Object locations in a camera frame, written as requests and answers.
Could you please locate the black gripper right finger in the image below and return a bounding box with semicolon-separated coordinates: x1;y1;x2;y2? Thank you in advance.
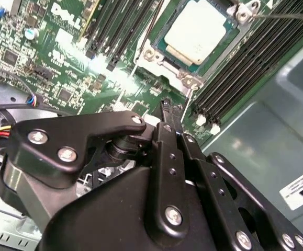
168;99;303;251

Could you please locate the metal locking lever wire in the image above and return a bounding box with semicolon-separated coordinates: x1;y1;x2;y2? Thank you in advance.
252;12;303;21
138;0;166;61

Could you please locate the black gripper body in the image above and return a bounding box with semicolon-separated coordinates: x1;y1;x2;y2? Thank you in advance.
40;167;220;251

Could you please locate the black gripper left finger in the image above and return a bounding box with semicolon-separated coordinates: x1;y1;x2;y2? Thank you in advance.
9;99;190;236

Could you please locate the metal socket cover frame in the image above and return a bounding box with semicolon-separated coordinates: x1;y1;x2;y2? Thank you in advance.
118;47;203;125

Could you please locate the CPU plate silver top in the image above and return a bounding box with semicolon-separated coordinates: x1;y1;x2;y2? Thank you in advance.
155;0;240;71

